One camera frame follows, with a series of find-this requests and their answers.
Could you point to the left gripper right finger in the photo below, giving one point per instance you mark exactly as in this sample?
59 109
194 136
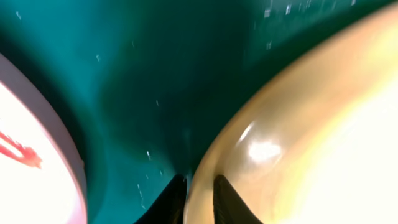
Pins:
228 206

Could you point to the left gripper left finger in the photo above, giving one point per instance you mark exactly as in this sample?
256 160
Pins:
168 208

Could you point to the yellow green plate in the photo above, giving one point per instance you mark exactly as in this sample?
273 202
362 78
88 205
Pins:
318 143

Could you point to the white plate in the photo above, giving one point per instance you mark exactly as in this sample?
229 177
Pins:
42 174

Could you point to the teal plastic tray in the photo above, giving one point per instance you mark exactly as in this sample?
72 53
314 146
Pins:
145 86

